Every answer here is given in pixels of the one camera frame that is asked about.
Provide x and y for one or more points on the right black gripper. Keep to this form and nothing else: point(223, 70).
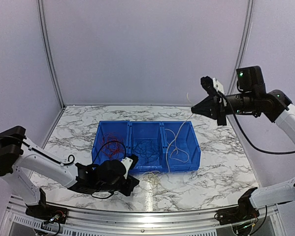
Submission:
point(210, 107)

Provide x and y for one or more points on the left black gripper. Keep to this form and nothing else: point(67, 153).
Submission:
point(132, 182)

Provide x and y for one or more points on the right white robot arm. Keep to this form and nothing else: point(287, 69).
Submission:
point(252, 99)

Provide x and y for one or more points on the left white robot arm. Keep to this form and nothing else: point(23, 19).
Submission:
point(18, 152)

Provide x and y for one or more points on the left blue storage bin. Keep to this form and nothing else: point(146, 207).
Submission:
point(111, 141)

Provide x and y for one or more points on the blue storage bin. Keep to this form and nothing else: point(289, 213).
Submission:
point(146, 140)
point(111, 141)
point(182, 152)

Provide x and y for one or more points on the middle blue storage bin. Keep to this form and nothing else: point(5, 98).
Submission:
point(146, 140)

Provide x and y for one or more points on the right blue storage bin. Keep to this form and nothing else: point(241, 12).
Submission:
point(182, 152)

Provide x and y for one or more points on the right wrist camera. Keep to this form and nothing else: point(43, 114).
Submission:
point(212, 86)

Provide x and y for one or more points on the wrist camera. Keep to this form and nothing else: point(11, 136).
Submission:
point(212, 86)
point(129, 163)

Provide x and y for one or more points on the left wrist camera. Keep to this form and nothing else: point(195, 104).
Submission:
point(129, 163)

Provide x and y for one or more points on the right aluminium frame post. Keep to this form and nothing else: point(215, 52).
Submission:
point(243, 44)

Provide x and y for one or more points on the aluminium frame post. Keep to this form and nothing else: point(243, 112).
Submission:
point(48, 52)
point(243, 44)

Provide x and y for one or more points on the aluminium front rail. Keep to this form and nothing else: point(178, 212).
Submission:
point(89, 222)

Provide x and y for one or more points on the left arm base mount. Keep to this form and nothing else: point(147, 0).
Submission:
point(47, 213)

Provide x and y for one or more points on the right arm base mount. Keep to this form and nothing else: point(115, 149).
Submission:
point(243, 211)

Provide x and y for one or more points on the left aluminium frame post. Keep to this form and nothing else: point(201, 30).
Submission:
point(48, 52)

